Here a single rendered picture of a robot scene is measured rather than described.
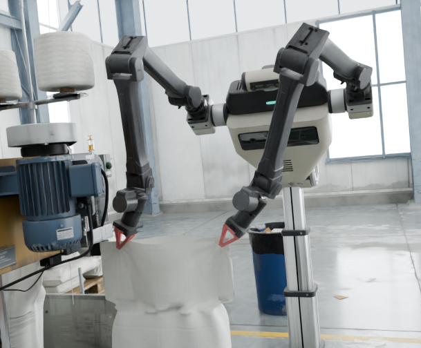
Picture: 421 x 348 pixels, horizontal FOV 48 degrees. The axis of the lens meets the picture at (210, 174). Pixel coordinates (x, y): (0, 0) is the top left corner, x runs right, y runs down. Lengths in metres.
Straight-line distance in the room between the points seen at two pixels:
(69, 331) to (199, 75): 8.28
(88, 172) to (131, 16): 9.47
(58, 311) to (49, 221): 1.03
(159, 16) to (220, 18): 1.38
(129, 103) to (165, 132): 8.88
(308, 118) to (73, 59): 0.83
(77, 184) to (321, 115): 0.89
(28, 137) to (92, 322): 1.12
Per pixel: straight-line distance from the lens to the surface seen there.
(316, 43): 1.28
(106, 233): 1.83
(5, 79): 1.61
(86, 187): 1.30
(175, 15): 10.53
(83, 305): 2.19
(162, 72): 1.59
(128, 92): 1.45
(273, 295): 3.76
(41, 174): 1.30
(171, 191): 10.35
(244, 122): 1.80
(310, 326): 2.09
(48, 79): 1.44
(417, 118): 8.97
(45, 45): 1.46
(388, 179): 9.43
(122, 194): 1.50
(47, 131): 1.28
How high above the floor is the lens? 1.31
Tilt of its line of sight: 3 degrees down
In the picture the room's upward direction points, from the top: 5 degrees counter-clockwise
